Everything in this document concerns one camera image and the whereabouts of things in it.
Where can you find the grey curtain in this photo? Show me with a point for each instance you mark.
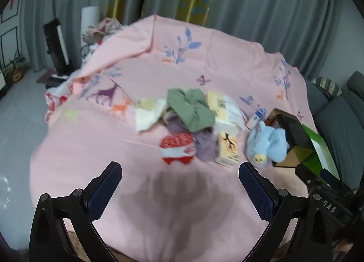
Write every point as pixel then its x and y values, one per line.
pixel 37 9
pixel 256 9

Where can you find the grey sofa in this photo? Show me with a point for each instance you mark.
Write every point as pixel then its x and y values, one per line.
pixel 335 119

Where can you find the pile of clothes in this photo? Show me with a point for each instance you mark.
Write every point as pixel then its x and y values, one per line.
pixel 105 27

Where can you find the green box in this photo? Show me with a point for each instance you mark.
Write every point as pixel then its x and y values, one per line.
pixel 324 154

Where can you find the potted plant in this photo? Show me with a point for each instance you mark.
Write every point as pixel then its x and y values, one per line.
pixel 15 73

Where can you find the white cylinder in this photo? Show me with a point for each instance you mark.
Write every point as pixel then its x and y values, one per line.
pixel 90 20

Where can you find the yellow white towel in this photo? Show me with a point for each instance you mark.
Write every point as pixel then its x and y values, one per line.
pixel 148 114

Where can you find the purple knitted cloth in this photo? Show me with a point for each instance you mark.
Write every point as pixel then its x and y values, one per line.
pixel 206 145

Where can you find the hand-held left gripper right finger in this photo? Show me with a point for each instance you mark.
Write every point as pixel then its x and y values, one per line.
pixel 256 191

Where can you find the red white knitted sock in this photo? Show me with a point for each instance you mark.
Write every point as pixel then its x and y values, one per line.
pixel 176 148

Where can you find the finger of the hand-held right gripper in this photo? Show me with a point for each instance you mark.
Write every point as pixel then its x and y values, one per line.
pixel 330 177
pixel 304 174

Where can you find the open yellow tissue pack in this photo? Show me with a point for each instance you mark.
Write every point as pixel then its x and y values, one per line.
pixel 224 108

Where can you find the tree print tissue pack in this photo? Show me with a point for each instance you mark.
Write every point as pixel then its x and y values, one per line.
pixel 227 151

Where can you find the upright vacuum cleaner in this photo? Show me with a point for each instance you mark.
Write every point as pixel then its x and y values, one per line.
pixel 57 40

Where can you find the pink printed blanket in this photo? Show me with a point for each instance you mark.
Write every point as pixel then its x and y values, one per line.
pixel 113 142

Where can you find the red white printed cloth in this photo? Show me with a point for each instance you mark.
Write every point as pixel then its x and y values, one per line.
pixel 57 100

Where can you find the black gold box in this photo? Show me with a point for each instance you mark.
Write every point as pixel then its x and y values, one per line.
pixel 295 131

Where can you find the striped pillow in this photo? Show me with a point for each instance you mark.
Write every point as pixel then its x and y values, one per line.
pixel 330 85

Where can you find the vacuum cleaner dock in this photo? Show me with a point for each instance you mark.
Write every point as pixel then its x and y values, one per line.
pixel 52 77

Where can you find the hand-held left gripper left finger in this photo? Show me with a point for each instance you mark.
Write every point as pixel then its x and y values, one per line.
pixel 102 193

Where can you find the light blue plush toy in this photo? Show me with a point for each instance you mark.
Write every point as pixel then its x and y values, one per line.
pixel 267 142

